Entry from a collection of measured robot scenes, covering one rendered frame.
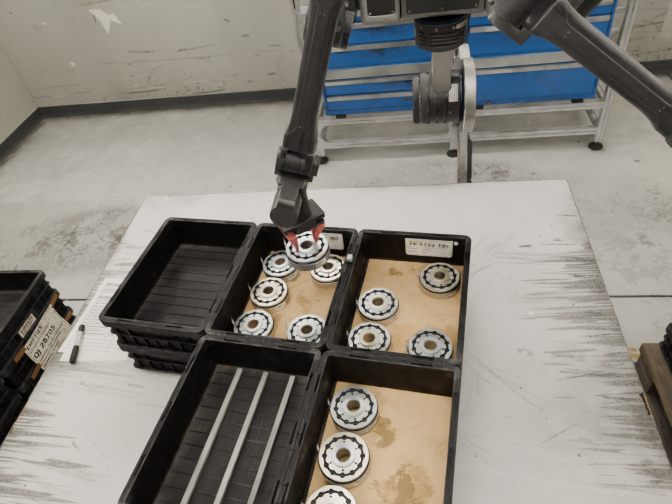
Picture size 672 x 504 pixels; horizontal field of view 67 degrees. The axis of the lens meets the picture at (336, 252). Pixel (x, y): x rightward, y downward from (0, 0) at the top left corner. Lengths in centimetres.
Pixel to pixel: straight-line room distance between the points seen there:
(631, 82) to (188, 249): 124
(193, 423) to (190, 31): 329
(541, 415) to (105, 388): 114
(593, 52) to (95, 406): 140
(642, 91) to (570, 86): 225
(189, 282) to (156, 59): 298
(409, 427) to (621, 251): 186
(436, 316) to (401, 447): 35
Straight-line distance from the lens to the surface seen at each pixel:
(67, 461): 152
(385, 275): 141
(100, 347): 169
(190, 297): 150
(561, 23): 90
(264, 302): 137
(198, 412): 127
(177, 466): 123
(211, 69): 422
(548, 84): 318
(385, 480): 111
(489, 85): 312
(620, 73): 95
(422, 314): 131
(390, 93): 309
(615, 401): 141
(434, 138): 323
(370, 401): 115
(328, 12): 88
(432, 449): 113
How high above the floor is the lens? 186
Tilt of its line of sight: 44 degrees down
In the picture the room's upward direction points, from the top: 10 degrees counter-clockwise
